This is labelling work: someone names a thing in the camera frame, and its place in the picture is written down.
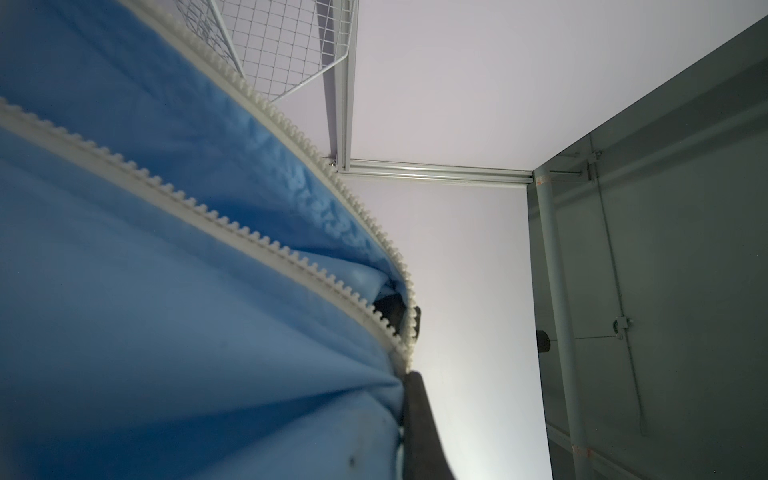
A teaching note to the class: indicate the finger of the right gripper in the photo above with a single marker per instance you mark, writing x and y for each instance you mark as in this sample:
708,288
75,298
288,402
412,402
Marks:
393,309

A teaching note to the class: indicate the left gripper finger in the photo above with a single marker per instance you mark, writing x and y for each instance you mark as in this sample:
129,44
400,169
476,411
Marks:
424,457

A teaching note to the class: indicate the light blue jacket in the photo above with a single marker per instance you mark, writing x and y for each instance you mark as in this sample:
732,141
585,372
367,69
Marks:
187,286

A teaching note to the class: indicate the long white wire basket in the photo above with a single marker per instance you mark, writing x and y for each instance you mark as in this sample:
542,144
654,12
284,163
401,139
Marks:
276,46

